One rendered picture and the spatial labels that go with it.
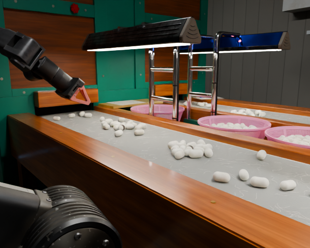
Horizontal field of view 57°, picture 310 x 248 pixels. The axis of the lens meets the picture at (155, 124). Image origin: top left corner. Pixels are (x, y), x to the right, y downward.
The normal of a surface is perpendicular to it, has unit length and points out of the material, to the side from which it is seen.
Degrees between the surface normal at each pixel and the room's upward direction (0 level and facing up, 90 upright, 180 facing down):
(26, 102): 90
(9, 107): 90
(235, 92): 90
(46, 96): 90
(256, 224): 0
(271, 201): 0
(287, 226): 0
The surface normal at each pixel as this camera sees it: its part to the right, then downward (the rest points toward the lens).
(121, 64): 0.64, 0.16
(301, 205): 0.00, -0.98
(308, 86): -0.85, 0.11
